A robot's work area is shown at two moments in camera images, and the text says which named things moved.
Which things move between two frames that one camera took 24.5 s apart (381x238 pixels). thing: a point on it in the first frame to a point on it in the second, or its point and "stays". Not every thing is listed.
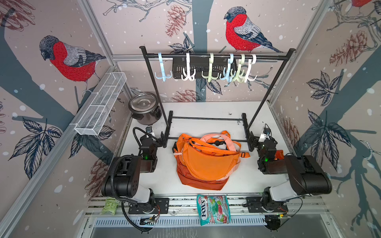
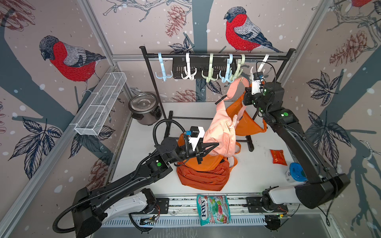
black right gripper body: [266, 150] to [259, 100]
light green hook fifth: [237, 77] stays
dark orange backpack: [188, 179] stays
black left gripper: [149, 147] to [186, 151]
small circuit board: [151, 221] stays
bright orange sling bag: [212, 159] to [250, 123]
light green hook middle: [210, 77] stays
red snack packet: [279, 154] stays
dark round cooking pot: [145, 107] stays
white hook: [250, 64] to [261, 69]
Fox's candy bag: [213, 208] stays
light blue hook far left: [163, 73] stays
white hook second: [188, 75] stays
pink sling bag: [206, 137] to [224, 132]
